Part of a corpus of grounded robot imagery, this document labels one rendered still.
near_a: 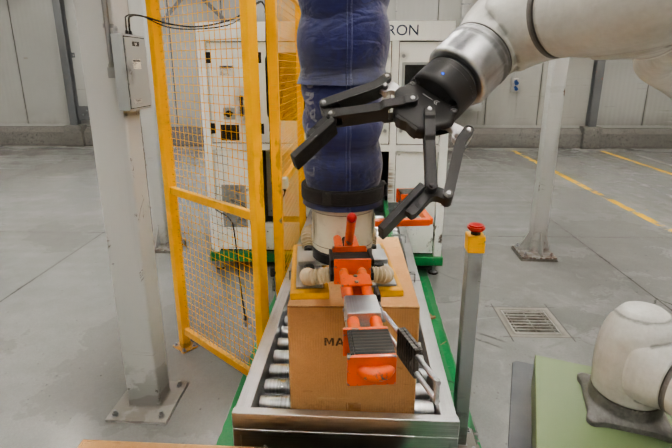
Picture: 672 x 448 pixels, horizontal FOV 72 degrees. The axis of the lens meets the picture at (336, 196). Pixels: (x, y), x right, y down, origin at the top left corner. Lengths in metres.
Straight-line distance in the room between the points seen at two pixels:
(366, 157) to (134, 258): 1.41
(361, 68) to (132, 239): 1.47
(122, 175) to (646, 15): 1.99
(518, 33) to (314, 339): 1.12
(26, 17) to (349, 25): 11.21
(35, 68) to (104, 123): 9.92
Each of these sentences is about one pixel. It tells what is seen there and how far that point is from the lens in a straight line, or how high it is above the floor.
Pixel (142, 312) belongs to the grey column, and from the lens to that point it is 2.42.
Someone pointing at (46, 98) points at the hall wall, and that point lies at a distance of 12.03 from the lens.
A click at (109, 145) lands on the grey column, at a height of 1.32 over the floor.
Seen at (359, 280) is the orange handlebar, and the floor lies 1.22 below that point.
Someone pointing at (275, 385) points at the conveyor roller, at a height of 0.54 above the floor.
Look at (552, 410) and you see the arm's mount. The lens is 1.35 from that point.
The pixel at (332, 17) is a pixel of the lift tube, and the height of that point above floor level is 1.75.
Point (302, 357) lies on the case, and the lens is 1.54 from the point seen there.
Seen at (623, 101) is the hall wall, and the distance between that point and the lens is 11.61.
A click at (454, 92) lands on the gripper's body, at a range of 0.57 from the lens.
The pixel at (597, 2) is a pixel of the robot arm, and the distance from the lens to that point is 0.56.
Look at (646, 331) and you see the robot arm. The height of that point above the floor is 1.09.
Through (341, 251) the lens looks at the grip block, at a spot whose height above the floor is 1.22.
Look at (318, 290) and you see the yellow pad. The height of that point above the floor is 1.09.
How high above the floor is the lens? 1.64
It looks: 15 degrees down
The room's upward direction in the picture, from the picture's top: straight up
